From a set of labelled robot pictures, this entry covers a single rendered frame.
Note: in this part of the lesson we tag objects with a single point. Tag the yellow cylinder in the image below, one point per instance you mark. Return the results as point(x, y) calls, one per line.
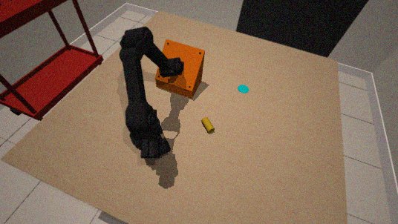
point(207, 124)

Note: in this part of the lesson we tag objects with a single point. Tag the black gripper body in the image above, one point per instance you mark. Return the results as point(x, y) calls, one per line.
point(164, 146)

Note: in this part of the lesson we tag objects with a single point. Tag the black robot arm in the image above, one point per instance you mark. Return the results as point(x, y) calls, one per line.
point(140, 119)

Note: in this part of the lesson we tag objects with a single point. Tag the cyan circle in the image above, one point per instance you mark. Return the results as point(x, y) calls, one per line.
point(243, 88)

